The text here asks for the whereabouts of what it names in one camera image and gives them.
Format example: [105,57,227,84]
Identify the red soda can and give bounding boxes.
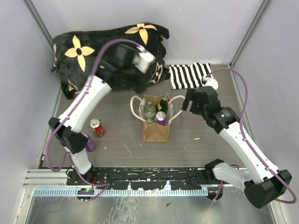
[89,119,106,137]

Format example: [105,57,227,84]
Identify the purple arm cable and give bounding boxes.
[44,39,145,203]
[205,67,297,205]

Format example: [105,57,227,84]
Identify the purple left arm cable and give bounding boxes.
[44,39,145,203]

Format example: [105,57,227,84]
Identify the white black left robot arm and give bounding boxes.
[48,39,155,185]

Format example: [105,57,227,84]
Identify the black white striped cloth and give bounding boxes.
[169,62,214,90]

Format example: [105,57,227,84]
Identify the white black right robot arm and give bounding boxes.
[182,86,292,209]

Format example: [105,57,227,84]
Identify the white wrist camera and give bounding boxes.
[132,45,156,74]
[202,77,219,90]

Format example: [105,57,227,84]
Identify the green glass bottle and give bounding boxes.
[157,94,169,114]

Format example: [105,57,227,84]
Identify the purple soda can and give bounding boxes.
[85,134,96,152]
[154,111,167,126]

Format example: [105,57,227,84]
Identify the black mounting base rail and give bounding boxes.
[66,166,234,191]

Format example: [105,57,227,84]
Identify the brown canvas tote bag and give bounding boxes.
[130,95,185,142]

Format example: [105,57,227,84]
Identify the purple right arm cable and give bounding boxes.
[205,67,297,205]

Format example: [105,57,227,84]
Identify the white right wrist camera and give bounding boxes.
[202,77,219,90]

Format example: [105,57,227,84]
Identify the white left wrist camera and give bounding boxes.
[132,45,156,74]

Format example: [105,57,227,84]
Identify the clear glass bottle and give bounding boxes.
[143,101,156,123]

